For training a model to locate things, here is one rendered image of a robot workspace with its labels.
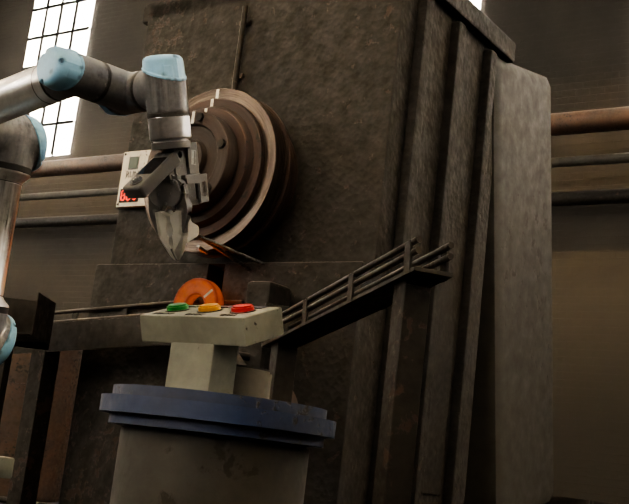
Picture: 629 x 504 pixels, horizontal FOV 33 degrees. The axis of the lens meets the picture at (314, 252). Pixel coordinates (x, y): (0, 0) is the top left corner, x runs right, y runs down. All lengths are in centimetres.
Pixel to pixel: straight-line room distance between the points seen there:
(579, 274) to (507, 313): 557
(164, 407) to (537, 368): 245
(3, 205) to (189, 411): 104
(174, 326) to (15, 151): 59
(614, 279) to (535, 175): 527
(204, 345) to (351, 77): 130
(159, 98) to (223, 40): 140
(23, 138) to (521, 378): 190
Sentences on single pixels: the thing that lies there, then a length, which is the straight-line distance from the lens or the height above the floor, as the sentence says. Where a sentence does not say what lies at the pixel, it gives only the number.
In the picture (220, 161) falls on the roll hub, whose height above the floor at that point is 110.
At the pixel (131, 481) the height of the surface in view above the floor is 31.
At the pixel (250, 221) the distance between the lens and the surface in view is 280.
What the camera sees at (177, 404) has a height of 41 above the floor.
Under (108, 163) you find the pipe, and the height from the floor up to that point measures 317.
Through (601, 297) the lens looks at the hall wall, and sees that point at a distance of 887.
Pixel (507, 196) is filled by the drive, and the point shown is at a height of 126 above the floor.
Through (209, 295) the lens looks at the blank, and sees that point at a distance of 286.
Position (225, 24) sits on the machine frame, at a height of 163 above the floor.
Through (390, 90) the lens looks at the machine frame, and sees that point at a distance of 286.
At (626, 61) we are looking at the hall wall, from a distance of 941.
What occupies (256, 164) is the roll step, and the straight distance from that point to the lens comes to 281.
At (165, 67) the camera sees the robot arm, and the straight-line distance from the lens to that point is 190.
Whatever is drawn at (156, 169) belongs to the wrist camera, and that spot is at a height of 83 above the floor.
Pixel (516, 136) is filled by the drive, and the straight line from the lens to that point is 351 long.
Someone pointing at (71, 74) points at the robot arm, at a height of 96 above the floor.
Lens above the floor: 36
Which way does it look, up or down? 11 degrees up
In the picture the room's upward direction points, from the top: 7 degrees clockwise
